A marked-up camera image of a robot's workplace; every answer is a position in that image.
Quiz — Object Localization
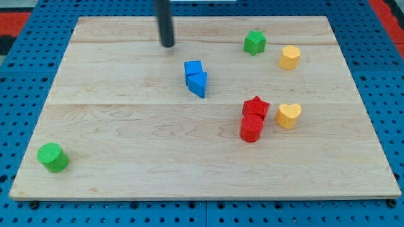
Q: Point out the red star block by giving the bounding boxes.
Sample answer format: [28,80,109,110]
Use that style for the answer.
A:
[242,96,270,120]

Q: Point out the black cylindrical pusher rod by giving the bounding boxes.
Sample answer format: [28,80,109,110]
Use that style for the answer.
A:
[153,0,175,48]

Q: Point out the blue cube block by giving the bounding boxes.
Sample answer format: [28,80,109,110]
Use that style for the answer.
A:
[184,61,203,85]

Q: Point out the blue triangular prism block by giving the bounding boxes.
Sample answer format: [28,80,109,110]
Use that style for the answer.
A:
[187,72,208,98]

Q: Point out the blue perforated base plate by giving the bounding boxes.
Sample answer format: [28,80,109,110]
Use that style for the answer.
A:
[1,0,403,226]

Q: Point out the red cylinder block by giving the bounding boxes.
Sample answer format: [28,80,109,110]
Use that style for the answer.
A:
[240,114,264,143]

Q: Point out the wooden board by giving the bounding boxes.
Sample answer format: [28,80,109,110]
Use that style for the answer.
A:
[9,16,401,201]

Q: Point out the green cylinder block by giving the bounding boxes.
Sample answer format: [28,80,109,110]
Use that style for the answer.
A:
[37,143,69,173]

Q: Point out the yellow hexagon block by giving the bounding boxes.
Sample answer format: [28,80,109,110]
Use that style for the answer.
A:
[278,45,300,70]

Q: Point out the green star block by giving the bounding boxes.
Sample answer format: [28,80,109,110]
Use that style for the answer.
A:
[243,30,266,55]

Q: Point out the yellow heart block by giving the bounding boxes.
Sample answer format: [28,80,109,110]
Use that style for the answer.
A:
[275,103,302,129]

